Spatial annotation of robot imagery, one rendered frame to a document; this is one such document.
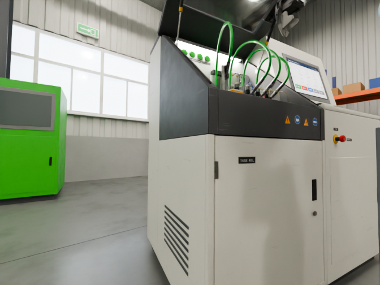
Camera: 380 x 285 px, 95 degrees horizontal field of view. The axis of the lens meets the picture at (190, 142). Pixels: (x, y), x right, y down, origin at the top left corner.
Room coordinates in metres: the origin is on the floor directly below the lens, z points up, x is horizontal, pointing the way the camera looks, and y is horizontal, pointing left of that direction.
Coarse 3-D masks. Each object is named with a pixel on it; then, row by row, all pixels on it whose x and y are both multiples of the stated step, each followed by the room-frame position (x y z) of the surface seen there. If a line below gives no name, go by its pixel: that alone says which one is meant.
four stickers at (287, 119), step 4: (284, 116) 0.75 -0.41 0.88; (288, 116) 0.76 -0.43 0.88; (296, 116) 0.78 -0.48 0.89; (284, 120) 0.75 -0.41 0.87; (288, 120) 0.76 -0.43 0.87; (296, 120) 0.78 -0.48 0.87; (304, 120) 0.81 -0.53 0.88; (308, 120) 0.82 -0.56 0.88; (316, 120) 0.85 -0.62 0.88; (304, 124) 0.81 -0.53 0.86; (308, 124) 0.82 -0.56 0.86; (316, 124) 0.85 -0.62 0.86
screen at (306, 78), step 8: (288, 56) 1.27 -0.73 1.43; (296, 64) 1.29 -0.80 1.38; (304, 64) 1.34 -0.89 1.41; (312, 64) 1.41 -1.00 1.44; (296, 72) 1.26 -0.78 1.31; (304, 72) 1.31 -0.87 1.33; (312, 72) 1.37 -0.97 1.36; (320, 72) 1.43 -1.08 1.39; (296, 80) 1.23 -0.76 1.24; (304, 80) 1.28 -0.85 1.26; (312, 80) 1.34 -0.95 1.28; (320, 80) 1.40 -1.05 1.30; (296, 88) 1.20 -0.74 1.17; (304, 88) 1.25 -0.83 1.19; (312, 88) 1.30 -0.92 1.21; (320, 88) 1.36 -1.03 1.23; (312, 96) 1.28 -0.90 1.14; (320, 96) 1.33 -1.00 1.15; (328, 96) 1.39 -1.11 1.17
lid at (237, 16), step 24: (168, 0) 0.93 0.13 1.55; (192, 0) 0.96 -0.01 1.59; (216, 0) 0.99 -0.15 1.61; (240, 0) 1.02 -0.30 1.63; (264, 0) 1.04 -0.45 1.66; (168, 24) 1.03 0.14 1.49; (192, 24) 1.06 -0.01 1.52; (216, 24) 1.09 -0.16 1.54; (240, 24) 1.14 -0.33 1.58; (264, 24) 1.16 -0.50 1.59; (216, 48) 1.24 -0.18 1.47
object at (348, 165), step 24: (288, 48) 1.31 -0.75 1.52; (336, 120) 0.94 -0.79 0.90; (360, 120) 1.06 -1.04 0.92; (336, 144) 0.94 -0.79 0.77; (360, 144) 1.06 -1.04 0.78; (336, 168) 0.93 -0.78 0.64; (360, 168) 1.05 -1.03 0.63; (336, 192) 0.93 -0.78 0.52; (360, 192) 1.05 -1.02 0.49; (336, 216) 0.93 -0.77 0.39; (360, 216) 1.04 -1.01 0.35; (336, 240) 0.92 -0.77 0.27; (360, 240) 1.04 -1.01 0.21; (336, 264) 0.93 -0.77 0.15; (360, 264) 1.04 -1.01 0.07
